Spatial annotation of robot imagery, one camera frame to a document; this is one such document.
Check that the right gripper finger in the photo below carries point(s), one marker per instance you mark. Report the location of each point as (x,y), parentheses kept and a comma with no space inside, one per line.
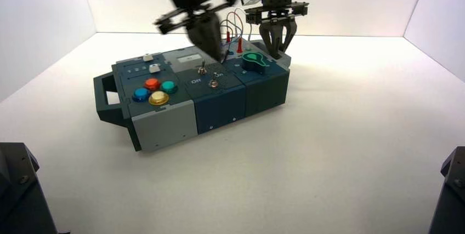
(269,40)
(288,31)

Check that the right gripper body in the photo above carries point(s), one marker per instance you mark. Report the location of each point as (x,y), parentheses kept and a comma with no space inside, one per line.
(278,7)

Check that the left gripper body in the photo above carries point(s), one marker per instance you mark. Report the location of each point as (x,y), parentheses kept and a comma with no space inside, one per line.
(192,0)

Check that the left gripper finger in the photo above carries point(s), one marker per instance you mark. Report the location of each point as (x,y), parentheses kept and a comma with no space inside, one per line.
(217,29)
(201,34)

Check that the silver toggle switch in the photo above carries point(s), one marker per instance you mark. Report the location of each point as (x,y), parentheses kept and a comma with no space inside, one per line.
(201,69)
(214,82)

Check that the blue grey control box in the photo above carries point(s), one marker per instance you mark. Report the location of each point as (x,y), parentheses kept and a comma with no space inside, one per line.
(163,127)

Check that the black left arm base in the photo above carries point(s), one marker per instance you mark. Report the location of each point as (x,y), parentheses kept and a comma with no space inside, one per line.
(18,196)

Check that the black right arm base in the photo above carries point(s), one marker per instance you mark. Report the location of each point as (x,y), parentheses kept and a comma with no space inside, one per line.
(450,203)

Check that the red banana plug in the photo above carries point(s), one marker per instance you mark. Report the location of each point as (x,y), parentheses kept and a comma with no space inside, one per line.
(239,46)
(228,37)

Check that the white label sticker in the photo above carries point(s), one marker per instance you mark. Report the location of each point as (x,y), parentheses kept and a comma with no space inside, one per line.
(189,58)

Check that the green black rotary knob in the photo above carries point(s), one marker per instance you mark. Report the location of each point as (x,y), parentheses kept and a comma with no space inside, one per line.
(252,63)

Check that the white slider knob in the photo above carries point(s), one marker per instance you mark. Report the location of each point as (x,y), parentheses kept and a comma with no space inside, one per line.
(155,68)
(147,57)

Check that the teal round push button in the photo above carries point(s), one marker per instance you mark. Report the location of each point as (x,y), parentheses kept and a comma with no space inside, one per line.
(169,87)

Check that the red round push button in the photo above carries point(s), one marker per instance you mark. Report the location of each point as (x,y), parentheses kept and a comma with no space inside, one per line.
(152,84)

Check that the yellow round push button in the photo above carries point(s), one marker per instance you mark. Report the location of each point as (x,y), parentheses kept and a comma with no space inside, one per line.
(158,98)

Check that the blue round push button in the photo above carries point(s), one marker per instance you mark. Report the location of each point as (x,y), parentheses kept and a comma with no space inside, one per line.
(141,94)

